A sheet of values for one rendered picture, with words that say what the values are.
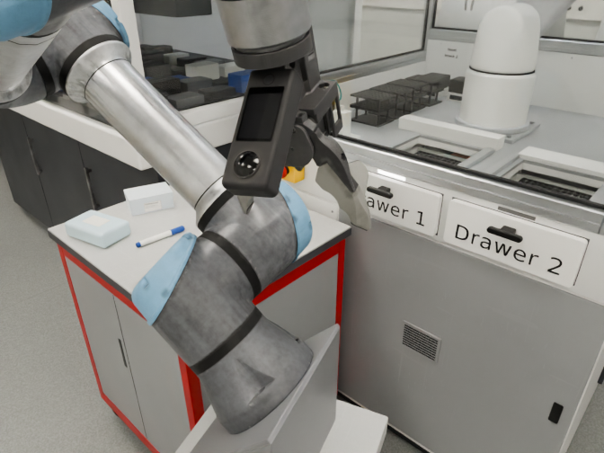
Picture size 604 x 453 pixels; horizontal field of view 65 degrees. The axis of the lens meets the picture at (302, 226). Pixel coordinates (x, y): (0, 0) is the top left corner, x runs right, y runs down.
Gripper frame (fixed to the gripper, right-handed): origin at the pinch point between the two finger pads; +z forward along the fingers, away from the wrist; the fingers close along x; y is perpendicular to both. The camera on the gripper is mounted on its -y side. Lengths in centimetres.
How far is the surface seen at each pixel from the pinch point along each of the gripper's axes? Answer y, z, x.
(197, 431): -12.6, 35.4, 19.9
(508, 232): 47, 38, -20
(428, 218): 55, 44, -2
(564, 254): 46, 41, -31
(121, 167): 73, 52, 118
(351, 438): -4.1, 39.5, -2.5
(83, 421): 2, 110, 108
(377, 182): 61, 38, 12
